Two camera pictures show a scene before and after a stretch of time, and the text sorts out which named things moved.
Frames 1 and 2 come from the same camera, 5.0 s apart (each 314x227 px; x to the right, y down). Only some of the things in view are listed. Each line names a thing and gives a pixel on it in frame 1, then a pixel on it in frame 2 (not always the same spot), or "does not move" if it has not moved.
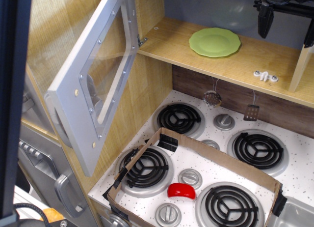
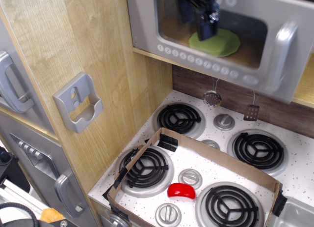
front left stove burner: [151, 172] does not move
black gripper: [301, 2] -> [200, 7]
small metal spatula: [251, 111] does not move
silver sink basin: [294, 213] does not move
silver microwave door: [81, 100] -> [259, 38]
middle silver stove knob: [190, 177] does not move
